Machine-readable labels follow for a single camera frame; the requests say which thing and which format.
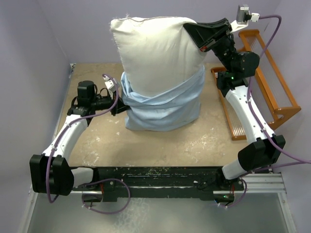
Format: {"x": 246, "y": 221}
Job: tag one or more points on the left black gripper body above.
{"x": 114, "y": 110}

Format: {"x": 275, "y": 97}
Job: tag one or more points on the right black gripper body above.
{"x": 223, "y": 47}

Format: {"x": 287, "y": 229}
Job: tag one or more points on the white pillow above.
{"x": 157, "y": 53}

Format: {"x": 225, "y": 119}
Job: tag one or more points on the light blue pillowcase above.
{"x": 166, "y": 111}

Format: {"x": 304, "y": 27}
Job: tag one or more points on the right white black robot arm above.
{"x": 264, "y": 146}

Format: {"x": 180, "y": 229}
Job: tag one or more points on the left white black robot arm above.
{"x": 50, "y": 172}

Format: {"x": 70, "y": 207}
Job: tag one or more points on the orange wooden tiered rack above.
{"x": 270, "y": 90}

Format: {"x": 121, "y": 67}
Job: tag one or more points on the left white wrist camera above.
{"x": 112, "y": 85}

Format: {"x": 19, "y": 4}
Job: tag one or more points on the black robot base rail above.
{"x": 182, "y": 182}

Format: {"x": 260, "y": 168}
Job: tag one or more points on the aluminium extrusion frame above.
{"x": 205, "y": 142}

